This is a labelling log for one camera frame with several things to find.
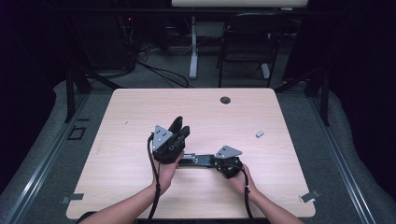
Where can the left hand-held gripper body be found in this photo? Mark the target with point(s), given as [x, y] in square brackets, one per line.
[165, 146]

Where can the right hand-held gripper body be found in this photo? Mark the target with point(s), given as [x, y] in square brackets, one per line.
[229, 165]

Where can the black stapler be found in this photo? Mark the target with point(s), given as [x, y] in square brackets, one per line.
[204, 160]

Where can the silver staple strip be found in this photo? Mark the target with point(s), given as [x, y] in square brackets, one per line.
[260, 134]

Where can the person's right hand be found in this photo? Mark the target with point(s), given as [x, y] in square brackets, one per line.
[243, 185]

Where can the person's left hand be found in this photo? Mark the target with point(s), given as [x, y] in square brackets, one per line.
[166, 175]

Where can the round table grommet hole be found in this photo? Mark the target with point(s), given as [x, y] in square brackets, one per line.
[225, 100]

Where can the white desk leg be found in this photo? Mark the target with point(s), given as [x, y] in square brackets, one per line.
[193, 46]

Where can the grey tape piece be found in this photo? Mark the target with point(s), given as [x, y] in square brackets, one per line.
[309, 196]
[73, 198]

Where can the white desk foot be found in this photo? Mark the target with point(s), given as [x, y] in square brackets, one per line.
[265, 71]

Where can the black metal stand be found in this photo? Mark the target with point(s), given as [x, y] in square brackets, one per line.
[71, 93]
[323, 93]

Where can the dark equipment with red light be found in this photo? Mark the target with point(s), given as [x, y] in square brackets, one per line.
[106, 40]

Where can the black chair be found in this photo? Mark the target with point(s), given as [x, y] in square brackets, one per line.
[249, 40]

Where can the white desk top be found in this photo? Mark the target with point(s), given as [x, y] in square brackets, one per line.
[238, 2]

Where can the metal floor rail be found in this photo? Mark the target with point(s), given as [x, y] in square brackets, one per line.
[342, 168]
[40, 174]

